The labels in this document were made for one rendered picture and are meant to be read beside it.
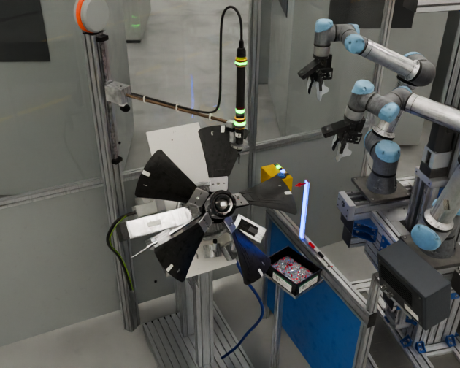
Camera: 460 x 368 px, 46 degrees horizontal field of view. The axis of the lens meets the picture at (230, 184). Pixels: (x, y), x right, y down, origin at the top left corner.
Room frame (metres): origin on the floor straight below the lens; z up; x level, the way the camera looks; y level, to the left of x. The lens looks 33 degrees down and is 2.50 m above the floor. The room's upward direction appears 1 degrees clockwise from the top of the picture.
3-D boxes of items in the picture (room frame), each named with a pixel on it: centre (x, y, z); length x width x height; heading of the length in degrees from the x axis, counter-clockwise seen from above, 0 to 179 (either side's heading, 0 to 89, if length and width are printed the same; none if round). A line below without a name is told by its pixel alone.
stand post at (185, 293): (2.17, 0.23, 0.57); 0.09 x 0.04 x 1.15; 115
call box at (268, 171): (2.35, -0.24, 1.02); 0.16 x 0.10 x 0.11; 25
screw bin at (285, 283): (1.85, -0.28, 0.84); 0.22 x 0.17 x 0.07; 40
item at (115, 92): (2.24, 0.51, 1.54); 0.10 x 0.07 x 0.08; 60
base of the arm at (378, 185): (2.27, -0.76, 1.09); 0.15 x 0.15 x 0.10
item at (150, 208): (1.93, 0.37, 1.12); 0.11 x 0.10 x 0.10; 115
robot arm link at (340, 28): (2.37, -0.51, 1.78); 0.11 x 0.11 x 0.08; 5
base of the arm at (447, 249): (1.79, -0.88, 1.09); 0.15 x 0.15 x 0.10
